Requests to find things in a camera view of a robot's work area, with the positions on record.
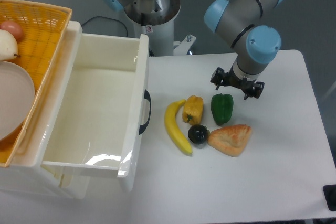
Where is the yellow bell pepper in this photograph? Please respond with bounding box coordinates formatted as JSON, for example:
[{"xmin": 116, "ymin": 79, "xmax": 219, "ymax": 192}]
[{"xmin": 182, "ymin": 95, "xmax": 203, "ymax": 125}]

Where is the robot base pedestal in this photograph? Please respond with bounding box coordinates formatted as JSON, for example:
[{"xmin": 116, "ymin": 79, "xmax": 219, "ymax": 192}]
[{"xmin": 124, "ymin": 0, "xmax": 196, "ymax": 57}]

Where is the white plastic drawer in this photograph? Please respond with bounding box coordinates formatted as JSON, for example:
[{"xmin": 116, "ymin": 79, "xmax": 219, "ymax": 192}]
[{"xmin": 43, "ymin": 34, "xmax": 149, "ymax": 191}]

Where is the yellow woven basket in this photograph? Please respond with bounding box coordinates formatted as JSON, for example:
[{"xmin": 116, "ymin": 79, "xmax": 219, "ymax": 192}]
[{"xmin": 1, "ymin": 0, "xmax": 72, "ymax": 167}]

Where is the black object at table edge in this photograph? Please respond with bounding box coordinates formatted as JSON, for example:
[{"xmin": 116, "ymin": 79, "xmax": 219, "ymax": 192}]
[{"xmin": 323, "ymin": 184, "xmax": 336, "ymax": 211}]

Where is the white drawer cabinet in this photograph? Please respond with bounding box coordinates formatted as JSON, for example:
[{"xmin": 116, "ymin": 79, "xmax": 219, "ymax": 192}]
[{"xmin": 1, "ymin": 21, "xmax": 89, "ymax": 199}]

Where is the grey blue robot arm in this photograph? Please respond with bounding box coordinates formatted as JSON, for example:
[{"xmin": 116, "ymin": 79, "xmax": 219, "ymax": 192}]
[{"xmin": 104, "ymin": 0, "xmax": 283, "ymax": 98}]

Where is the triangular bread pastry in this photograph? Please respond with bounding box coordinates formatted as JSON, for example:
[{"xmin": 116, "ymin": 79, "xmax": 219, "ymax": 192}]
[{"xmin": 207, "ymin": 124, "xmax": 252, "ymax": 157}]

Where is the green bell pepper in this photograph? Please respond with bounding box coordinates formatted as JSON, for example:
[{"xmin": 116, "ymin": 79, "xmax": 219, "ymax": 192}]
[{"xmin": 211, "ymin": 93, "xmax": 234, "ymax": 126}]

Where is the yellow banana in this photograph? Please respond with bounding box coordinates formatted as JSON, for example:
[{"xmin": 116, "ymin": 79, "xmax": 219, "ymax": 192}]
[{"xmin": 164, "ymin": 99, "xmax": 193, "ymax": 156}]

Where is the red apple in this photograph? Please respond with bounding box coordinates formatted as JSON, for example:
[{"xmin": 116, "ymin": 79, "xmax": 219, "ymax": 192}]
[{"xmin": 1, "ymin": 20, "xmax": 24, "ymax": 41}]

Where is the white pear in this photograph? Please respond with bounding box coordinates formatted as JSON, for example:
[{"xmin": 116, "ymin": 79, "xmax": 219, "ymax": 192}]
[{"xmin": 0, "ymin": 30, "xmax": 21, "ymax": 61}]

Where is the white plate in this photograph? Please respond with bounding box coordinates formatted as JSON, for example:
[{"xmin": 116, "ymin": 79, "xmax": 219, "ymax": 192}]
[{"xmin": 1, "ymin": 61, "xmax": 35, "ymax": 141}]

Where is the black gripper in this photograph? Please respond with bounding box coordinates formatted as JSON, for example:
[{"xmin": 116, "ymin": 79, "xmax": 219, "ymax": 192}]
[{"xmin": 210, "ymin": 67, "xmax": 265, "ymax": 100}]

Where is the black drawer handle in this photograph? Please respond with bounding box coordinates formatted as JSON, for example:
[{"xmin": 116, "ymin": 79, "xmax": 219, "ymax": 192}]
[{"xmin": 139, "ymin": 89, "xmax": 152, "ymax": 135}]

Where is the black cable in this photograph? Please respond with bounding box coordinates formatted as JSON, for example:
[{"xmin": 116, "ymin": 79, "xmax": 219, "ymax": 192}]
[{"xmin": 80, "ymin": 16, "xmax": 129, "ymax": 37}]

